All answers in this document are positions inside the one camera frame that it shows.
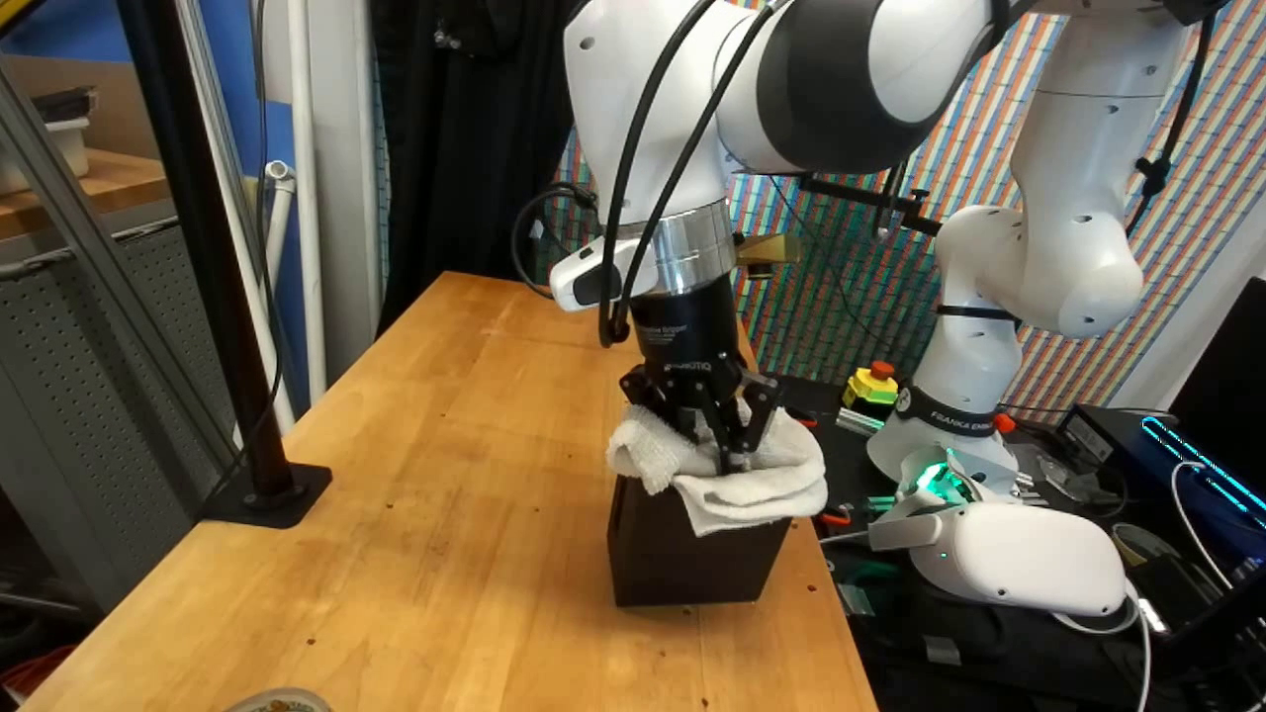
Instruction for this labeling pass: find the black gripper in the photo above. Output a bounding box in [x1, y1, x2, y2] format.
[621, 276, 777, 473]

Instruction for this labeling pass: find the white towel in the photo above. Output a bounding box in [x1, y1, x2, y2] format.
[605, 403, 827, 539]

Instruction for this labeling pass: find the black perforated box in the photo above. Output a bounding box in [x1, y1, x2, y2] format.
[605, 479, 787, 606]

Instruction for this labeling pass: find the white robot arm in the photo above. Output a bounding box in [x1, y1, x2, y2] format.
[548, 0, 1226, 473]

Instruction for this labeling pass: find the red yellow emergency stop button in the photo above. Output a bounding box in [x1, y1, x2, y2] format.
[843, 358, 901, 419]

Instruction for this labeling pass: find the white VR headset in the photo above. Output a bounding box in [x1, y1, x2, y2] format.
[866, 501, 1135, 618]

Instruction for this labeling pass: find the black pole with base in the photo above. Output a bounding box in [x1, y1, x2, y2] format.
[116, 0, 333, 524]

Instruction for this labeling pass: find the blue case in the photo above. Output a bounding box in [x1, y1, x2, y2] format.
[1138, 414, 1266, 563]

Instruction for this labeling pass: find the grey perforated metal panel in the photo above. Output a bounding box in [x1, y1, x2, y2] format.
[0, 80, 239, 606]

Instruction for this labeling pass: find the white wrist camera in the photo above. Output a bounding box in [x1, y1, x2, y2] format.
[548, 237, 657, 312]

